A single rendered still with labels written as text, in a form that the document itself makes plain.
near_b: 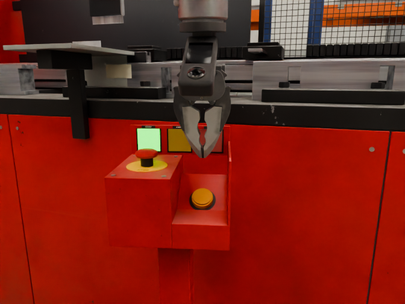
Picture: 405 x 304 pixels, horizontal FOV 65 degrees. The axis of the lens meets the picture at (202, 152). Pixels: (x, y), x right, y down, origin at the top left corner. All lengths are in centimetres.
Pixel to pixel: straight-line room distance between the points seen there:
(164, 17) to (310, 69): 83
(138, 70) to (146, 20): 62
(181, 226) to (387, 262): 48
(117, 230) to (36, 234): 60
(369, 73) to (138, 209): 59
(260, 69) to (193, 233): 47
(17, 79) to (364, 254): 109
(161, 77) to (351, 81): 48
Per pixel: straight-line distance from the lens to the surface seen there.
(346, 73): 83
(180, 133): 64
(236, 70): 110
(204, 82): 42
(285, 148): 73
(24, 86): 121
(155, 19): 151
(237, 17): 140
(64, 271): 113
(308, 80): 83
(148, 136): 65
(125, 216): 54
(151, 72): 92
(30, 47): 81
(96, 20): 105
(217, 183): 61
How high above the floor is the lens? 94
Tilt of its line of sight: 13 degrees down
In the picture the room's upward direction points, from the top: straight up
